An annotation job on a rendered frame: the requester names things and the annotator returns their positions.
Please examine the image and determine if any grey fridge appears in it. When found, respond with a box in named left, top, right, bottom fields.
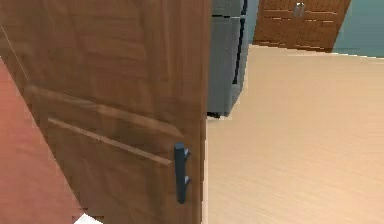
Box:
left=206, top=0, right=250, bottom=119

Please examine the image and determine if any brown wooden room door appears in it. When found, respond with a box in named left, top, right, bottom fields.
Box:
left=0, top=0, right=213, bottom=224

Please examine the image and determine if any brown wooden panelled door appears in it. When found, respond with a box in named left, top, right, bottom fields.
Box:
left=252, top=0, right=353, bottom=53

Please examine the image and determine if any black bar door handle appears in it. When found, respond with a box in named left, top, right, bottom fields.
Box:
left=173, top=142, right=192, bottom=205

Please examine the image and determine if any black fridge handle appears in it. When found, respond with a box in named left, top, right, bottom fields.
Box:
left=232, top=16, right=247, bottom=85

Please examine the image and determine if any silver door handle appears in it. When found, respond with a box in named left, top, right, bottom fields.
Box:
left=292, top=2, right=306, bottom=18

